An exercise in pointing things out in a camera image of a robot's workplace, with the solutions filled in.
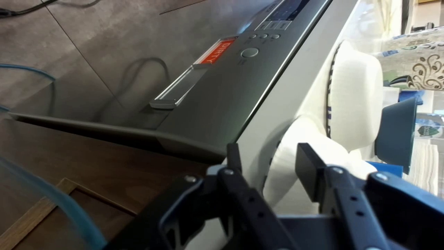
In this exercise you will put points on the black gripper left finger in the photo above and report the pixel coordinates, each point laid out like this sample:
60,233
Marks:
234,160

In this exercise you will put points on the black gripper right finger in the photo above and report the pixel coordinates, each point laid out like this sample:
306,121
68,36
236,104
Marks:
310,171

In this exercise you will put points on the white plate with dotted rim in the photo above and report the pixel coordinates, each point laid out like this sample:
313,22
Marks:
356,92

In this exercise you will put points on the grey steel dishwasher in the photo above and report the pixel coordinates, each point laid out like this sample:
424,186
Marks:
222,92

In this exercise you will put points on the patterned paper cup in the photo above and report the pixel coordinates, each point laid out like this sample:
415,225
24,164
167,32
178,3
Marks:
417,64

